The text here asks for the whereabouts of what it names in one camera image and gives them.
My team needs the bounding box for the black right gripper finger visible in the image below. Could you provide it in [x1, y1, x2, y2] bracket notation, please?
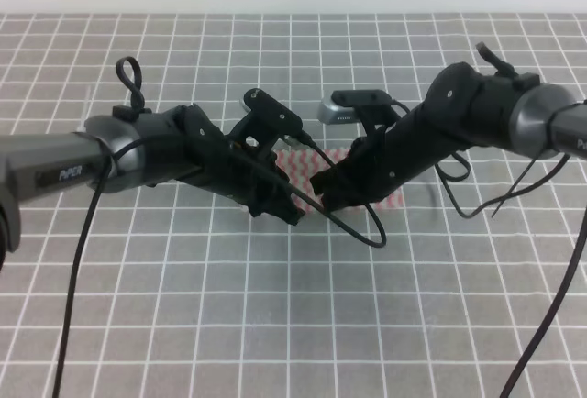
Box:
[321, 192, 358, 212]
[310, 164, 349, 194]

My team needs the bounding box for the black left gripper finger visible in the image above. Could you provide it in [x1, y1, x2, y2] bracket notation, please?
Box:
[256, 151, 290, 201]
[249, 196, 305, 226]

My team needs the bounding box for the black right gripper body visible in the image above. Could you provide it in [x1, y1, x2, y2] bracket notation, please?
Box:
[338, 104, 463, 208]

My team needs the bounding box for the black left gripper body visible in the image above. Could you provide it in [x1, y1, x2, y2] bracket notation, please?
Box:
[173, 105, 279, 209]

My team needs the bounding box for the pink white wavy striped towel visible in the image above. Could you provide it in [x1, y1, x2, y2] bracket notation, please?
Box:
[276, 149, 404, 210]

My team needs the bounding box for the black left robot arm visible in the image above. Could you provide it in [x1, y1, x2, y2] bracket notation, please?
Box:
[1, 105, 304, 254]

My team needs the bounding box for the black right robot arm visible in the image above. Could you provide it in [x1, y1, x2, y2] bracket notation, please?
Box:
[310, 42, 586, 211]

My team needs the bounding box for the grey grid tablecloth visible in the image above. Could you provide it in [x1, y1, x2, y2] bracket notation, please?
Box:
[1, 13, 586, 397]

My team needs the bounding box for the black left camera cable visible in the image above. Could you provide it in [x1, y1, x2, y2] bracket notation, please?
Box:
[50, 56, 387, 398]

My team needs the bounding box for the black camera cable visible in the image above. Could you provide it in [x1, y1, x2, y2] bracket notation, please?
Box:
[392, 99, 587, 398]
[50, 56, 387, 398]

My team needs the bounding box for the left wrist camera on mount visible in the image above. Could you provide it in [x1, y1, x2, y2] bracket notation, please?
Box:
[243, 88, 312, 146]

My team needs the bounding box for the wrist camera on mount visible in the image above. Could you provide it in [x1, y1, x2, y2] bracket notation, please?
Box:
[243, 88, 312, 146]
[317, 90, 401, 136]

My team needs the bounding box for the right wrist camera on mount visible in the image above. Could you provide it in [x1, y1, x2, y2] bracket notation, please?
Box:
[317, 90, 401, 136]

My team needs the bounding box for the black right camera cable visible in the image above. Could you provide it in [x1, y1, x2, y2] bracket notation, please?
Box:
[392, 99, 587, 398]

